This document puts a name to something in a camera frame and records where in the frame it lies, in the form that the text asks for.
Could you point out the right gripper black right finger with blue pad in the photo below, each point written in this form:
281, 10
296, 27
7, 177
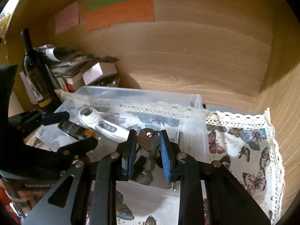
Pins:
209, 192

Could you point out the butterfly print lace cloth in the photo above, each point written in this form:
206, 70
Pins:
247, 146

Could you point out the white paper note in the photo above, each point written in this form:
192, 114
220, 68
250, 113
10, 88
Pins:
28, 89

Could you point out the orange sticky note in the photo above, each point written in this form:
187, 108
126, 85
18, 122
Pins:
122, 12

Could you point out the pink sticky note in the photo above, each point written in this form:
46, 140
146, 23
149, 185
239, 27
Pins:
67, 18

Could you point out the stack of books and papers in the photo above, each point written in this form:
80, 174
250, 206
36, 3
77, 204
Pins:
65, 67

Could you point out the white handheld magnifier device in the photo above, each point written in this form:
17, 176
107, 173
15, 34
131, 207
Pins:
91, 118

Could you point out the black gold lighter tube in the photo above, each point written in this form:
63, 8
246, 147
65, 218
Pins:
75, 131

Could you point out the clear plastic storage box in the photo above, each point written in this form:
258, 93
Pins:
135, 109

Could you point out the silver keys bunch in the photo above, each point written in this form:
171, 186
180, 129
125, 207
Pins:
147, 140

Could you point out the dark wine bottle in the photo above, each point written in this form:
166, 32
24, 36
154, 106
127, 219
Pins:
34, 68

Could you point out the black usb-c dongle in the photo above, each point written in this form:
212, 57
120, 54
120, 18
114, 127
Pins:
144, 167

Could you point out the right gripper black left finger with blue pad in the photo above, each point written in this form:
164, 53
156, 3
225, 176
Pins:
67, 201

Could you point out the small pink white box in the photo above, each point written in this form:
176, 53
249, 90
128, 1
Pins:
99, 71

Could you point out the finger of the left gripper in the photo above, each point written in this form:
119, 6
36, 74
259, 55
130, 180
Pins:
31, 118
76, 151

